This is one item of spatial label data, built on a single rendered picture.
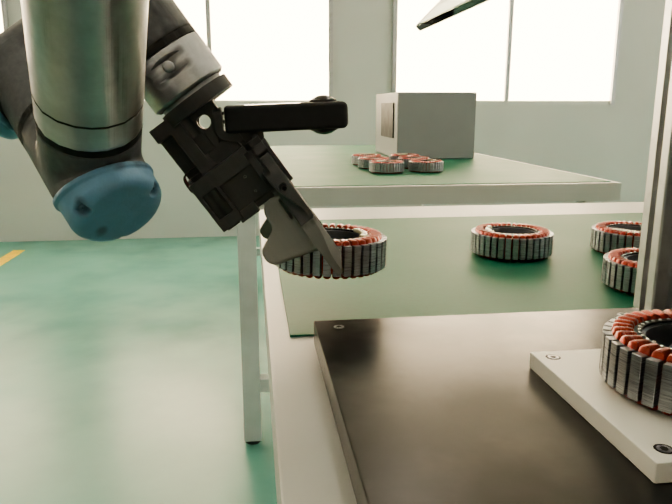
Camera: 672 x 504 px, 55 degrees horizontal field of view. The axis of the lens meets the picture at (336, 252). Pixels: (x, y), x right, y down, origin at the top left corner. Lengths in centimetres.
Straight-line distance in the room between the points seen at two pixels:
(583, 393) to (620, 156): 524
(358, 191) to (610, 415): 136
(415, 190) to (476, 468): 142
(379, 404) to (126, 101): 26
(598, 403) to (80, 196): 37
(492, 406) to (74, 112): 33
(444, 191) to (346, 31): 324
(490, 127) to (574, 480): 484
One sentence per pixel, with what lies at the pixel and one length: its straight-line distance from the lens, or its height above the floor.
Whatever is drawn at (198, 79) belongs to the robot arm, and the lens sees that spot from 59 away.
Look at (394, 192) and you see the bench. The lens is 172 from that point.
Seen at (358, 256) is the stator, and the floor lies 82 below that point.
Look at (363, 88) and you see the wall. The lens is 489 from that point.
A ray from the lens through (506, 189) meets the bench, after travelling 182.
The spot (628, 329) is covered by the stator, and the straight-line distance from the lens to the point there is 44.
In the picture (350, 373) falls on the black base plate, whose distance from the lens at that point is 46.
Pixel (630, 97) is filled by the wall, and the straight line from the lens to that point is 565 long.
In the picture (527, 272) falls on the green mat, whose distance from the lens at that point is 85.
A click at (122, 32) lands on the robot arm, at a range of 44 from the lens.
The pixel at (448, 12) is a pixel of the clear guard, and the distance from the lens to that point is 40.
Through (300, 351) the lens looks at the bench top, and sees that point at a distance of 56.
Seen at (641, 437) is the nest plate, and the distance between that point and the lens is 39.
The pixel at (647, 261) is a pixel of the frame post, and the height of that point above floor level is 82.
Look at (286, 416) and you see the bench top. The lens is 45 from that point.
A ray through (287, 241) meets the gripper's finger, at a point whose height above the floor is 84.
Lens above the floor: 95
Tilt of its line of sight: 13 degrees down
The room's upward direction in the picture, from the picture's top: straight up
